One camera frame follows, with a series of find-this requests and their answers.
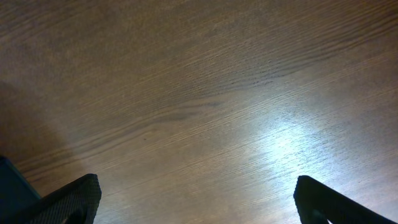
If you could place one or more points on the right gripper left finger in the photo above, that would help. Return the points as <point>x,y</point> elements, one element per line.
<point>76,202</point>

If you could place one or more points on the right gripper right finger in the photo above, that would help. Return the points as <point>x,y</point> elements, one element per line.
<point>317,203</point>

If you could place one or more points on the black storage box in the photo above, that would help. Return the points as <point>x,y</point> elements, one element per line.
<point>15,192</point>

